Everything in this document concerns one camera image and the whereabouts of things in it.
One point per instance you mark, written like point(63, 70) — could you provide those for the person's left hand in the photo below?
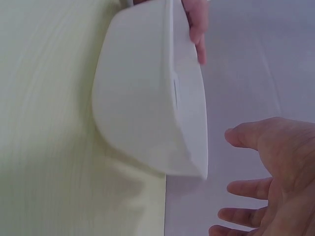
point(198, 22)

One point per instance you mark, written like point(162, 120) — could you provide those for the white plastic bowl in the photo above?
point(137, 93)

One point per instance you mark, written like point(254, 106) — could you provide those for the person's right thumb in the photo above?
point(242, 135)

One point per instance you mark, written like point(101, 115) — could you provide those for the person's left fingers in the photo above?
point(199, 39)

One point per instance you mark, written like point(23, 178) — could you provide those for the person's right hand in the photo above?
point(290, 172)

